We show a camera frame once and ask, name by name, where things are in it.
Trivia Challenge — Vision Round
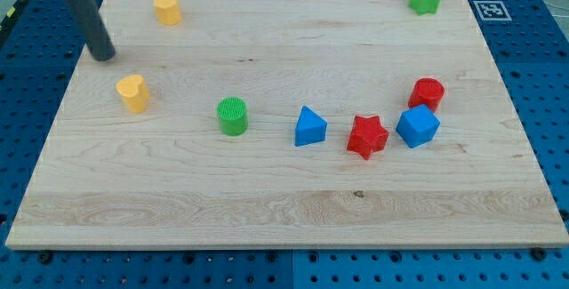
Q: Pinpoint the red star block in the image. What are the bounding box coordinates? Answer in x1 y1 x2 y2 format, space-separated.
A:
347 115 389 160

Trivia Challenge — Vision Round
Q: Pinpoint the yellow hexagon block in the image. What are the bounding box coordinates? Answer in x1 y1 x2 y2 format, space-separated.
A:
153 0 182 26

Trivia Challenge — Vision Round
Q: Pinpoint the blue cube block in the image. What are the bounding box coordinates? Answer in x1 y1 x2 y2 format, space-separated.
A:
396 104 440 149

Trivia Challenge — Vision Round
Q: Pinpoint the red cylinder block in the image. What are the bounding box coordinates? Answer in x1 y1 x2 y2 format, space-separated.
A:
408 77 445 113

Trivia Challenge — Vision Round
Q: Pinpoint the light wooden board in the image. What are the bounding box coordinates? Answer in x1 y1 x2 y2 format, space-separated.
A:
6 0 568 251

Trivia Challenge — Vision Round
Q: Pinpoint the yellow heart block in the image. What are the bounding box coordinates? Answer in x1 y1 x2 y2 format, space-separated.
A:
116 74 150 113

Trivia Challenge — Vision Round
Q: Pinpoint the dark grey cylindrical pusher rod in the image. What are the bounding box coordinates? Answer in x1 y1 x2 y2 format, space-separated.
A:
64 0 116 61

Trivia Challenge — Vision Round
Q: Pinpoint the white fiducial marker tag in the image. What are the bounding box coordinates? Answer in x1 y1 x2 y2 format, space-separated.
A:
474 0 511 21

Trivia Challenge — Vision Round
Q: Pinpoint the blue triangle block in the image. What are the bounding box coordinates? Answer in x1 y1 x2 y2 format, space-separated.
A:
294 106 327 147

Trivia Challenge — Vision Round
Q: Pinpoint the green cylinder block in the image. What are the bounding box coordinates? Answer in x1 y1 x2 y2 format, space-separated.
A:
217 97 248 136

